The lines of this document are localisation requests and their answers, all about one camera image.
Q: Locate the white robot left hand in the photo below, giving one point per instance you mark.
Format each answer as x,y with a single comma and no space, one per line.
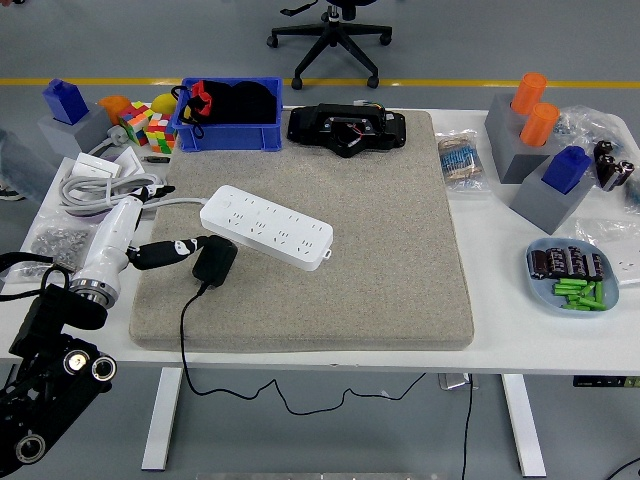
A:
112,235

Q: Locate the black plug adapter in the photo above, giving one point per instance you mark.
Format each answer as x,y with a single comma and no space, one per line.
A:
215,262

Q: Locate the white power strip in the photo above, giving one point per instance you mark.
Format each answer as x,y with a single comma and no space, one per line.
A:
270,225

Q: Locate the plastic bag of screws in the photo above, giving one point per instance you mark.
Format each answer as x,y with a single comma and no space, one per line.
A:
55,242

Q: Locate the white flat box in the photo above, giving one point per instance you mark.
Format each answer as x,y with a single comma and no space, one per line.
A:
95,167

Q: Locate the small black usb stick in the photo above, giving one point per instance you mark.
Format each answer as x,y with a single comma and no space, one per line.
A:
155,160

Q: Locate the grey block holder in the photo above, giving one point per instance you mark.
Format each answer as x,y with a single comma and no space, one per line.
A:
75,137
545,205

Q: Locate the colourful white-edged puzzle cube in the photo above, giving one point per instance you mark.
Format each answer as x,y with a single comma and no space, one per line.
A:
160,134

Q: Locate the colourful stickerless puzzle cube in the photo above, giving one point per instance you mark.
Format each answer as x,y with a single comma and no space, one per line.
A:
134,122

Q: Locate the blue house-shaped block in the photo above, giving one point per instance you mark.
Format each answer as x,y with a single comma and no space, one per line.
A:
65,102
565,170

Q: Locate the yellow ball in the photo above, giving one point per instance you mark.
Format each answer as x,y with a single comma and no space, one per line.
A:
164,103

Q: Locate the blue plastic bin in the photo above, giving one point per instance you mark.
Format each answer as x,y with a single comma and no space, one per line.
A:
225,137

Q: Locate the black pouch with red trim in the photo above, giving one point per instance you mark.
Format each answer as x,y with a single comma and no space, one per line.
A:
240,105

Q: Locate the white table leg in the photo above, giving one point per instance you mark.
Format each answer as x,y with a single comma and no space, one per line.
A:
162,420
522,425

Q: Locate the black electronic device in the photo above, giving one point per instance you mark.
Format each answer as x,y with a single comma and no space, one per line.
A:
310,125

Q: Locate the grey-brown mat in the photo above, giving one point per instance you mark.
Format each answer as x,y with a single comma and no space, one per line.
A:
350,250

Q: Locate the black office chair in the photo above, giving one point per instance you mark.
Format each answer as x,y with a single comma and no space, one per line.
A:
332,35

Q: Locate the plastic bag of resistors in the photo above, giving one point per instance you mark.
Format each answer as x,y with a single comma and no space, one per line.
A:
461,162

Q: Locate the metal floor plate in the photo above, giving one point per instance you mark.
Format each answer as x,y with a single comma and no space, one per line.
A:
452,382

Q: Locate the grey two-hole cylinder holder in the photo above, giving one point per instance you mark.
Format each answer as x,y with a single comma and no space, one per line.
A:
510,150

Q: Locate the black capacitor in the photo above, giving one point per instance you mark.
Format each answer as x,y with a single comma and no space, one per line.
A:
621,174
602,148
606,170
595,266
537,263
576,261
556,261

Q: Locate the light blue plate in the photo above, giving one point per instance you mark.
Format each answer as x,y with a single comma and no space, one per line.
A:
542,295

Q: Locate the orange cylinder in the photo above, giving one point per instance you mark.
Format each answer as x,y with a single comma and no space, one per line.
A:
528,92
539,125

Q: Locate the green cylinder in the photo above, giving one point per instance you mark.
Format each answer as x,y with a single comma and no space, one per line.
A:
592,303
572,282
567,290
587,289
599,293

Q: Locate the clear bag of small parts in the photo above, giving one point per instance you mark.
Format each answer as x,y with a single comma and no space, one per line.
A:
585,122

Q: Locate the black desk control panel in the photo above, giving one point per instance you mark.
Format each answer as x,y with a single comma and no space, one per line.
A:
600,381

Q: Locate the clear plastic bag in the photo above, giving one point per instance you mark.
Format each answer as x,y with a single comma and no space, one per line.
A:
625,245

